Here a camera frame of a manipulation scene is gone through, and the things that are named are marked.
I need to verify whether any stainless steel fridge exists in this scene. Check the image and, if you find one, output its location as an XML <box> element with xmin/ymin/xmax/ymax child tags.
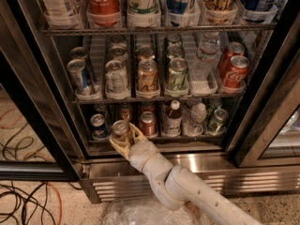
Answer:
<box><xmin>0</xmin><ymin>0</ymin><xmax>299</xmax><ymax>203</ymax></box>

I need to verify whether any clear water bottle bottom shelf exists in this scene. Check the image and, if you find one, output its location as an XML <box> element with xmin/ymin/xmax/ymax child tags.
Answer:
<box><xmin>185</xmin><ymin>103</ymin><xmax>206</xmax><ymax>137</ymax></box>

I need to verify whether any glass fridge door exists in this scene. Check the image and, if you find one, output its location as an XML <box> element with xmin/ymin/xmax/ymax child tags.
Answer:
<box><xmin>0</xmin><ymin>49</ymin><xmax>78</xmax><ymax>182</ymax></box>
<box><xmin>235</xmin><ymin>51</ymin><xmax>300</xmax><ymax>168</ymax></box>

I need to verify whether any red coca-cola can front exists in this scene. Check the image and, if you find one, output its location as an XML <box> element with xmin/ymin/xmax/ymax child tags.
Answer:
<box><xmin>222</xmin><ymin>55</ymin><xmax>249</xmax><ymax>88</ymax></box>

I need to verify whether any black floor cable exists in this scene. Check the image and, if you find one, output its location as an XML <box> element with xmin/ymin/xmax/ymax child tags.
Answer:
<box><xmin>0</xmin><ymin>181</ymin><xmax>83</xmax><ymax>225</ymax></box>

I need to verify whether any green can middle shelf front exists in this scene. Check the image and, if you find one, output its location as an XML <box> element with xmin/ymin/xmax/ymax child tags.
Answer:
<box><xmin>166</xmin><ymin>58</ymin><xmax>188</xmax><ymax>91</ymax></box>

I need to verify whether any orange floor cable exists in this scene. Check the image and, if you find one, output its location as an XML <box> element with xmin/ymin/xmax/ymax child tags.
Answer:
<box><xmin>46</xmin><ymin>181</ymin><xmax>64</xmax><ymax>225</ymax></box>

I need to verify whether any red coca-cola can rear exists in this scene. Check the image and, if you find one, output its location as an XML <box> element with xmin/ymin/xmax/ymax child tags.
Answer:
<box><xmin>217</xmin><ymin>42</ymin><xmax>245</xmax><ymax>75</ymax></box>

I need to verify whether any silver can middle shelf front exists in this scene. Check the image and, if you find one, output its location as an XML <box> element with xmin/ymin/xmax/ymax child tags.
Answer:
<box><xmin>105</xmin><ymin>60</ymin><xmax>128</xmax><ymax>94</ymax></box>

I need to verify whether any blue can middle shelf rear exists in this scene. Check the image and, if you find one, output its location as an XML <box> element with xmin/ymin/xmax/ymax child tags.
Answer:
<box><xmin>70</xmin><ymin>47</ymin><xmax>93</xmax><ymax>69</ymax></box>

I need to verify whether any white label bottle top shelf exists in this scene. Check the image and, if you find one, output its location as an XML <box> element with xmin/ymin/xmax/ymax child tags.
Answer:
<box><xmin>42</xmin><ymin>0</ymin><xmax>83</xmax><ymax>30</ymax></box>

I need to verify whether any green can shelf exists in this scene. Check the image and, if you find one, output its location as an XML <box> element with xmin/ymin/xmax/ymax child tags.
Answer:
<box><xmin>166</xmin><ymin>58</ymin><xmax>188</xmax><ymax>91</ymax></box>
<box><xmin>166</xmin><ymin>44</ymin><xmax>185</xmax><ymax>62</ymax></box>
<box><xmin>206</xmin><ymin>109</ymin><xmax>229</xmax><ymax>134</ymax></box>

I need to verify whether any clear plastic bag bin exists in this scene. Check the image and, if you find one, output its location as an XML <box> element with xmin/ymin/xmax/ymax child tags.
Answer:
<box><xmin>101</xmin><ymin>196</ymin><xmax>211</xmax><ymax>225</ymax></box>

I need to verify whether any red coca-cola can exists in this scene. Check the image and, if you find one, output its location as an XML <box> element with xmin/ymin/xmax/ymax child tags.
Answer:
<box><xmin>217</xmin><ymin>42</ymin><xmax>245</xmax><ymax>75</ymax></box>
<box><xmin>222</xmin><ymin>55</ymin><xmax>249</xmax><ymax>88</ymax></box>

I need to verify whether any dark blue bottle top shelf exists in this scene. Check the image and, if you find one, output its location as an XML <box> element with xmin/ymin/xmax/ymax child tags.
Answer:
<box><xmin>240</xmin><ymin>0</ymin><xmax>278</xmax><ymax>23</ymax></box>

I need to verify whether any red can bottom shelf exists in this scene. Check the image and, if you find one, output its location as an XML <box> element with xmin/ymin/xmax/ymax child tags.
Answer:
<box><xmin>139</xmin><ymin>112</ymin><xmax>157</xmax><ymax>136</ymax></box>

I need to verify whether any silver can shelf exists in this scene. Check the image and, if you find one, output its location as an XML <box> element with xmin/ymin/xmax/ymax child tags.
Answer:
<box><xmin>105</xmin><ymin>60</ymin><xmax>128</xmax><ymax>94</ymax></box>
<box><xmin>109</xmin><ymin>46</ymin><xmax>128</xmax><ymax>65</ymax></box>

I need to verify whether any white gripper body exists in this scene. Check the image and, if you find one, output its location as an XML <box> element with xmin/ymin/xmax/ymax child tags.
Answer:
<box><xmin>128</xmin><ymin>141</ymin><xmax>159</xmax><ymax>173</ymax></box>

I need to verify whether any coca-cola bottle top shelf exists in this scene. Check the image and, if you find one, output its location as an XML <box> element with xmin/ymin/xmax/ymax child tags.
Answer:
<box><xmin>88</xmin><ymin>0</ymin><xmax>120</xmax><ymax>27</ymax></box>

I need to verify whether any blue pepsi can bottom shelf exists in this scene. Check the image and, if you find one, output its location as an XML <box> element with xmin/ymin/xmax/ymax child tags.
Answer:
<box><xmin>90</xmin><ymin>113</ymin><xmax>109</xmax><ymax>140</ymax></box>

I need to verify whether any right glass fridge door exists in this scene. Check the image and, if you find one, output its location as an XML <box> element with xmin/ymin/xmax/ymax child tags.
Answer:
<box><xmin>235</xmin><ymin>51</ymin><xmax>300</xmax><ymax>168</ymax></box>

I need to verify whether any green white bottle top shelf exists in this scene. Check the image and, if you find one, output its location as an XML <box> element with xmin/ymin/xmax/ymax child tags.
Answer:
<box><xmin>127</xmin><ymin>0</ymin><xmax>158</xmax><ymax>27</ymax></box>

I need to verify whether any left glass fridge door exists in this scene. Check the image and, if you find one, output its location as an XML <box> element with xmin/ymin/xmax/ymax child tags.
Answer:
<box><xmin>0</xmin><ymin>49</ymin><xmax>78</xmax><ymax>182</ymax></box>

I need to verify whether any water bottle middle shelf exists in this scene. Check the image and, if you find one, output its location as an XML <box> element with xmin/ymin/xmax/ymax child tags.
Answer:
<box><xmin>193</xmin><ymin>32</ymin><xmax>220</xmax><ymax>81</ymax></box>

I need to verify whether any blue can middle shelf front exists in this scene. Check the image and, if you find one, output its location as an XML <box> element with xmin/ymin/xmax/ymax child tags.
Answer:
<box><xmin>67</xmin><ymin>58</ymin><xmax>96</xmax><ymax>96</ymax></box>

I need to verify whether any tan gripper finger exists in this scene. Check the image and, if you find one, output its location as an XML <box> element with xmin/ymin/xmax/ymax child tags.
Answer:
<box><xmin>129</xmin><ymin>123</ymin><xmax>147</xmax><ymax>143</ymax></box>
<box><xmin>109</xmin><ymin>138</ymin><xmax>131</xmax><ymax>160</ymax></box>

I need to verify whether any green can bottom shelf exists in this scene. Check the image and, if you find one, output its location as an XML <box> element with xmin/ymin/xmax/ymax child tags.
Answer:
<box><xmin>206</xmin><ymin>109</ymin><xmax>229</xmax><ymax>134</ymax></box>

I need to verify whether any orange gold can bottom shelf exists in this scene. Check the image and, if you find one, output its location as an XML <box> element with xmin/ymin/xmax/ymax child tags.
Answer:
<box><xmin>112</xmin><ymin>120</ymin><xmax>133</xmax><ymax>144</ymax></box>

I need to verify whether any gold can middle shelf front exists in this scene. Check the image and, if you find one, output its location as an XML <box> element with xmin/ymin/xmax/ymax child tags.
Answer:
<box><xmin>137</xmin><ymin>59</ymin><xmax>158</xmax><ymax>93</ymax></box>

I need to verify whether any brown juice bottle white cap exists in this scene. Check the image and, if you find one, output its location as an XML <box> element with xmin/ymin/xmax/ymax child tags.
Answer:
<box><xmin>163</xmin><ymin>99</ymin><xmax>182</xmax><ymax>137</ymax></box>

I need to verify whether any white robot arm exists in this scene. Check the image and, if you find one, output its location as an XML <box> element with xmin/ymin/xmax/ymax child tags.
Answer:
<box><xmin>109</xmin><ymin>120</ymin><xmax>262</xmax><ymax>225</ymax></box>

